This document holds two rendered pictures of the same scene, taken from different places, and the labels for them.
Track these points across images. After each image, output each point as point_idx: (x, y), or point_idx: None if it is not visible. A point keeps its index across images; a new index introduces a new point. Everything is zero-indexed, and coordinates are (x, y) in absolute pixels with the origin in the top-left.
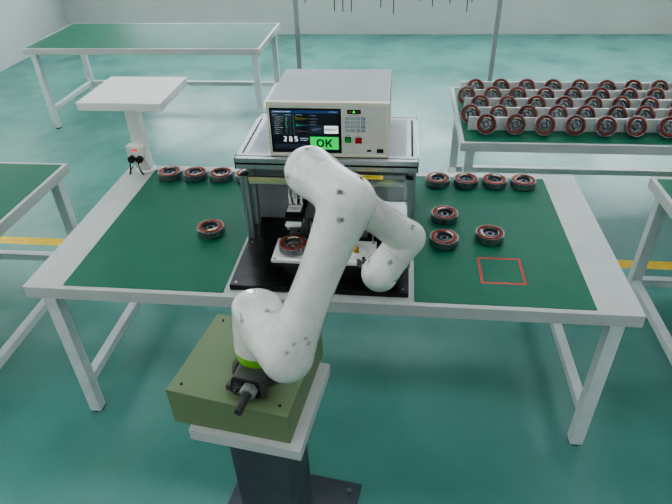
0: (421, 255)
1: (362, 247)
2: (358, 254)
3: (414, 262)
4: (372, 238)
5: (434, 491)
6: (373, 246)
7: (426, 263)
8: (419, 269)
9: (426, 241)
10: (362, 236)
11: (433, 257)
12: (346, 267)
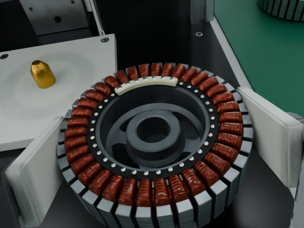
0: (258, 49)
1: (69, 61)
2: (53, 92)
3: (250, 78)
4: (97, 25)
5: None
6: (105, 50)
7: (292, 73)
8: (282, 102)
9: (249, 7)
10: (73, 27)
11: (299, 48)
12: (5, 161)
